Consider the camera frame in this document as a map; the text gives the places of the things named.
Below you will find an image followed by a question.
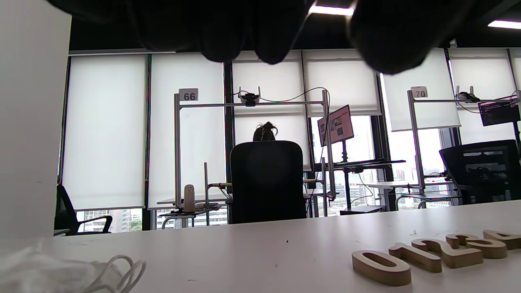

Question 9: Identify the aluminium frame rig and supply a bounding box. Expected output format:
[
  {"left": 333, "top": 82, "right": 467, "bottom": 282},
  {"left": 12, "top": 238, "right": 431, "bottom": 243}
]
[
  {"left": 407, "top": 87, "right": 521, "bottom": 192},
  {"left": 174, "top": 87, "right": 337, "bottom": 204}
]

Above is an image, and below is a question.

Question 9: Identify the white drawstring cloth bag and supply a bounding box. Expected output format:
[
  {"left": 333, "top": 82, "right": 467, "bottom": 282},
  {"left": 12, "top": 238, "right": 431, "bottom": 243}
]
[{"left": 0, "top": 240, "right": 147, "bottom": 293}]

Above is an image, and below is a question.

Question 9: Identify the oval ring wooden number block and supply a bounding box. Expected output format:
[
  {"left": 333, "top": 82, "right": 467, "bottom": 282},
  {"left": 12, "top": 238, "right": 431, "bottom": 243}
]
[{"left": 352, "top": 249, "right": 412, "bottom": 286}]

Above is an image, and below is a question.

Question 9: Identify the black chrome-base office chair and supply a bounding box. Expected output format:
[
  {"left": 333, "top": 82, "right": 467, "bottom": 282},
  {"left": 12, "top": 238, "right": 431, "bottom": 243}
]
[{"left": 54, "top": 185, "right": 113, "bottom": 236}]

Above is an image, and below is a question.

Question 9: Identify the black high-back office chair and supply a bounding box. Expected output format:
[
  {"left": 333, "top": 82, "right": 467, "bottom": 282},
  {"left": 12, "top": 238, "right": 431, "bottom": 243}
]
[{"left": 229, "top": 140, "right": 308, "bottom": 224}]

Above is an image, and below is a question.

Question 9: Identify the tilted monitor on stand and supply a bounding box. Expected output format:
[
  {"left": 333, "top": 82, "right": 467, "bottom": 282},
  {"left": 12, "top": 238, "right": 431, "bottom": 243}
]
[{"left": 317, "top": 105, "right": 355, "bottom": 163}]

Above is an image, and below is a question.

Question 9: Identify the hooked curvy wooden number block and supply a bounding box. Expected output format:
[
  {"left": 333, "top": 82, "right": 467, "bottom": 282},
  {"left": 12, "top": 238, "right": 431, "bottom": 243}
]
[{"left": 411, "top": 238, "right": 484, "bottom": 269}]

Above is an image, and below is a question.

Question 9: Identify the straight wooden number block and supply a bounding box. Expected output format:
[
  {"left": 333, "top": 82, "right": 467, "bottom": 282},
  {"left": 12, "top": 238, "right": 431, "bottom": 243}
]
[{"left": 389, "top": 243, "right": 443, "bottom": 273}]

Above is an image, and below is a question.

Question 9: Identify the triangular-holed wooden number block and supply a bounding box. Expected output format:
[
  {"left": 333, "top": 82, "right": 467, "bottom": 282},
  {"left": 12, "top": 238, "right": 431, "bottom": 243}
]
[{"left": 483, "top": 230, "right": 521, "bottom": 250}]

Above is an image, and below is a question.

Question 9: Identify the white and black headset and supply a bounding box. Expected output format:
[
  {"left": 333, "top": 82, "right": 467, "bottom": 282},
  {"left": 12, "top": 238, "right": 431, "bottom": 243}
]
[
  {"left": 238, "top": 86, "right": 261, "bottom": 107},
  {"left": 456, "top": 85, "right": 481, "bottom": 103}
]

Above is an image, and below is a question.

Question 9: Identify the ceiling light strip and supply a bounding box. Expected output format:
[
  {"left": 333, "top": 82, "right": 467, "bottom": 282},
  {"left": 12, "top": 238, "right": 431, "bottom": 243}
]
[
  {"left": 488, "top": 20, "right": 521, "bottom": 30},
  {"left": 309, "top": 4, "right": 355, "bottom": 17}
]

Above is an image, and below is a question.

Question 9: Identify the person's left hand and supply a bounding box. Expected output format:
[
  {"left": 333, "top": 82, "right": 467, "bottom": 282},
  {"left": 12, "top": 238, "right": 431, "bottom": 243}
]
[{"left": 47, "top": 0, "right": 477, "bottom": 76}]

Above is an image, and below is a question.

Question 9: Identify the white cart with dark top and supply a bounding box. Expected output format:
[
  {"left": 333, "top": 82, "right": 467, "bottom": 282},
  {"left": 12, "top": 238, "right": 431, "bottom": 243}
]
[{"left": 157, "top": 203, "right": 229, "bottom": 229}]

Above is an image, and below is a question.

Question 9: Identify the white desk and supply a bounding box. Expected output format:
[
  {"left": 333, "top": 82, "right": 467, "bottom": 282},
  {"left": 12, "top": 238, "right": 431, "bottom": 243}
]
[{"left": 157, "top": 179, "right": 338, "bottom": 218}]

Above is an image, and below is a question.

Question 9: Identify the cream cylindrical device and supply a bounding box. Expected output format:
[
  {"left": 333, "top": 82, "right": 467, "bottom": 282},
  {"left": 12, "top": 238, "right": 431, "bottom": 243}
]
[{"left": 184, "top": 184, "right": 196, "bottom": 213}]

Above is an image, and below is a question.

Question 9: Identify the white roller blind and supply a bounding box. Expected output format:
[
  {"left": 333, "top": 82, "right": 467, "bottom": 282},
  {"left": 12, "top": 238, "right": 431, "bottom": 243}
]
[
  {"left": 149, "top": 53, "right": 225, "bottom": 209},
  {"left": 382, "top": 49, "right": 461, "bottom": 132},
  {"left": 232, "top": 51, "right": 311, "bottom": 171},
  {"left": 63, "top": 54, "right": 147, "bottom": 211},
  {"left": 448, "top": 48, "right": 518, "bottom": 144},
  {"left": 303, "top": 49, "right": 382, "bottom": 118}
]

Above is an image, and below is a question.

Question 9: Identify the black standing desk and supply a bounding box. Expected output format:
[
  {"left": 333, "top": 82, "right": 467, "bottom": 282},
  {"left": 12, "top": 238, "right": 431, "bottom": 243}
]
[{"left": 311, "top": 159, "right": 407, "bottom": 212}]

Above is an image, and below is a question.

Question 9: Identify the two-lobed wooden number block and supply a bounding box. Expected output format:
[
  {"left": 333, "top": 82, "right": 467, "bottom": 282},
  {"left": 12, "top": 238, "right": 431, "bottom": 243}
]
[{"left": 446, "top": 233, "right": 508, "bottom": 260}]

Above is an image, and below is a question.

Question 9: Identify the black mesh office chair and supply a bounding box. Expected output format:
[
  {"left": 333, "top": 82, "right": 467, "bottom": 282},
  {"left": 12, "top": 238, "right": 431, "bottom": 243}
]
[{"left": 439, "top": 140, "right": 521, "bottom": 205}]

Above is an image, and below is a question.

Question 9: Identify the dark-screen monitor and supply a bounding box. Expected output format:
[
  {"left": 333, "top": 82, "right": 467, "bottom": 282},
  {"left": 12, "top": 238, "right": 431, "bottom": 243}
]
[{"left": 478, "top": 100, "right": 521, "bottom": 127}]

